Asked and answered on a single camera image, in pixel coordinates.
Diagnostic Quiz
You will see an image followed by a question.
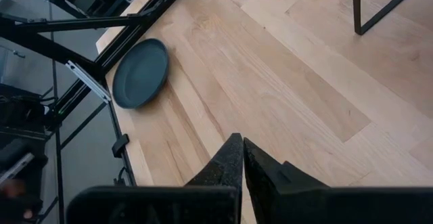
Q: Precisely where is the silver aluminium strip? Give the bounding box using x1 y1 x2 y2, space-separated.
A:
64 60 112 104

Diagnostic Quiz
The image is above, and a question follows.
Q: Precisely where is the black table clamp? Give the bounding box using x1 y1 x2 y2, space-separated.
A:
111 133 130 159

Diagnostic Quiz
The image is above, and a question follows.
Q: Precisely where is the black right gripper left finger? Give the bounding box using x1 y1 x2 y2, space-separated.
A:
66 132 244 224

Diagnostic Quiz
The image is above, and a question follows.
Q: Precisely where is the black aluminium rig frame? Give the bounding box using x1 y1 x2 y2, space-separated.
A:
0 0 196 224

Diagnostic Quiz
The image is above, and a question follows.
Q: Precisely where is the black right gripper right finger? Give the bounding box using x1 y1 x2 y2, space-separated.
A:
242 137 433 224

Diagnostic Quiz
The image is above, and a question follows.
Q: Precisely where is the dark grey plate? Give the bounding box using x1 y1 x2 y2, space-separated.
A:
112 37 170 110

